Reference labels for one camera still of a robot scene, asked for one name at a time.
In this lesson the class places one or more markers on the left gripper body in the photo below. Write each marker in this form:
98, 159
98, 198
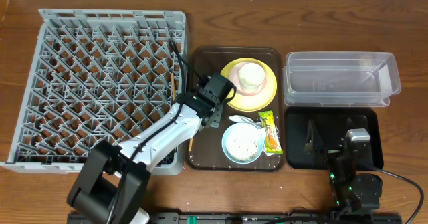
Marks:
214, 116

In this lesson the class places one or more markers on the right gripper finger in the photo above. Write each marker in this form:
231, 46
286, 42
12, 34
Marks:
350, 123
313, 141

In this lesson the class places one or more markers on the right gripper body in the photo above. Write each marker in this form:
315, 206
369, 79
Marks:
330, 151

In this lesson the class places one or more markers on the white napkin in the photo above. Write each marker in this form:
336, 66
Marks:
248, 124

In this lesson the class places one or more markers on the light blue bowl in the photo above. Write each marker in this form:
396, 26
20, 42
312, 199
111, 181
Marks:
224, 147

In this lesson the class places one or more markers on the green snack wrapper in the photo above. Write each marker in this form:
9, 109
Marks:
272, 144

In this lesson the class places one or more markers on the wooden chopstick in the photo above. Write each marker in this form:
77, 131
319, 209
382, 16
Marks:
173, 91
190, 145

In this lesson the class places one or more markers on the leftover rice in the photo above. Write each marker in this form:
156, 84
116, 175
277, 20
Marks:
242, 144

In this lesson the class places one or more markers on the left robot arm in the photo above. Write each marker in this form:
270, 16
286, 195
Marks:
113, 180

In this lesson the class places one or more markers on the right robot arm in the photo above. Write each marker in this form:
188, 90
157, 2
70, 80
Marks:
356, 194

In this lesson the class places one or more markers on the grey plastic dishwasher rack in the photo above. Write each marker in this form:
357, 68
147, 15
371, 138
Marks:
96, 75

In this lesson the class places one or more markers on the black tray bin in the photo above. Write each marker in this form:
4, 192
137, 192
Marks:
331, 125

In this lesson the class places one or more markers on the dark brown serving tray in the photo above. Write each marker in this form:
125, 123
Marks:
207, 152

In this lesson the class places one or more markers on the pink bowl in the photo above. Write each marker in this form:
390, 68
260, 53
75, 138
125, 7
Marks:
234, 77

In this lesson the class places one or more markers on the clear plastic bin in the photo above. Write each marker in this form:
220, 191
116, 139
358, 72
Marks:
340, 79

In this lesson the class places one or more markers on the cream white cup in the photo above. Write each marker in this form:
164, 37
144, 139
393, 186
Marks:
251, 75

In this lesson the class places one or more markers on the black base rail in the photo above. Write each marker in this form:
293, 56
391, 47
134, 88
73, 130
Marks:
164, 218

